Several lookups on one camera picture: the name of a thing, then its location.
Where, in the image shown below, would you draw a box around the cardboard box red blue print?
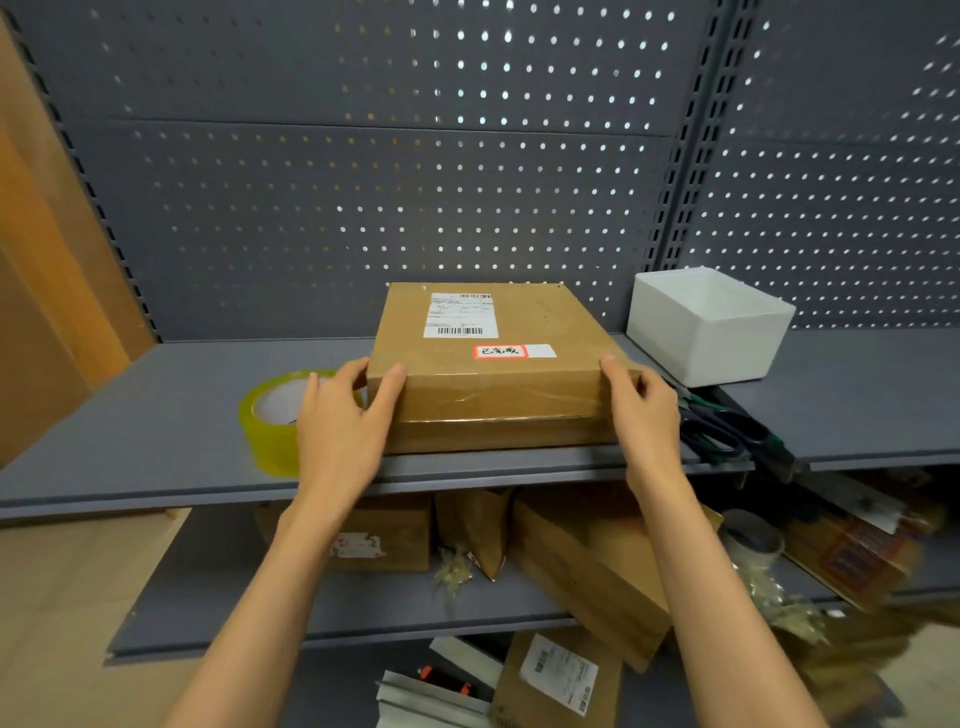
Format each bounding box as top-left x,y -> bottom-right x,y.
779,494 -> 950,613

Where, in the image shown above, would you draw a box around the white tape roll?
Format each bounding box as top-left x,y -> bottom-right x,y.
719,508 -> 787,575

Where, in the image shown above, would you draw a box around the white plastic bin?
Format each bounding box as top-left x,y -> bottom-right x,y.
626,266 -> 798,389

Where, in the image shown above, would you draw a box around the cardboard box red lettering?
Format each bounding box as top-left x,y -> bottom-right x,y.
509,483 -> 725,675

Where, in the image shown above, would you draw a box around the yellow tape roll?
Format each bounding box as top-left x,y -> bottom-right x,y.
238,368 -> 369,478

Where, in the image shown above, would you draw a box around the green handled needle-nose pliers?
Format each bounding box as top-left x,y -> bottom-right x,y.
678,382 -> 811,485

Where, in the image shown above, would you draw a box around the black scissors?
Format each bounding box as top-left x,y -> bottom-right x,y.
674,389 -> 774,463

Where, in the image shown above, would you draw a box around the grey slotted upright post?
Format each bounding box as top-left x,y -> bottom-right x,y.
641,0 -> 763,271
0,0 -> 163,344

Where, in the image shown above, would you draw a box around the person's left hand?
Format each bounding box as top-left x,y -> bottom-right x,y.
277,356 -> 409,545

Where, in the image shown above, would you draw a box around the grey perforated back panel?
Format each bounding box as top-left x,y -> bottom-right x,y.
0,0 -> 733,343
674,0 -> 960,331

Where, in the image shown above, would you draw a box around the person's left forearm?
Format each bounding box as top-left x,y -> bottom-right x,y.
164,513 -> 346,728

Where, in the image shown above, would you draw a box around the cardboard box torn white sticker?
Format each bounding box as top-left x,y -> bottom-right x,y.
253,494 -> 436,575

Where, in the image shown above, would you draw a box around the brown cardboard box white labels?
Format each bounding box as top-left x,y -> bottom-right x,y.
365,281 -> 646,456

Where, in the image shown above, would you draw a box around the person's right hand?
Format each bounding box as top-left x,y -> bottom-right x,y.
599,353 -> 685,513

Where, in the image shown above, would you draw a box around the crumpled clear plastic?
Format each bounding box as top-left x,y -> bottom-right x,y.
738,569 -> 834,646

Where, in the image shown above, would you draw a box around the cardboard box barcode label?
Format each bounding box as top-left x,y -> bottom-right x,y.
491,629 -> 625,728

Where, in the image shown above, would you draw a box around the brown wooden panel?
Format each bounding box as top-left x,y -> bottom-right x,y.
0,14 -> 155,470

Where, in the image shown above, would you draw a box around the person's right forearm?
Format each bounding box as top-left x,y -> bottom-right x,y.
637,487 -> 826,728

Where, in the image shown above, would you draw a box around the grey metal shelf board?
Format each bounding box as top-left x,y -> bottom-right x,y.
764,539 -> 960,609
712,327 -> 960,472
0,335 -> 755,523
104,487 -> 586,665

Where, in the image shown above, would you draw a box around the white flat strips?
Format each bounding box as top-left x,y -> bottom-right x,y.
374,635 -> 505,728

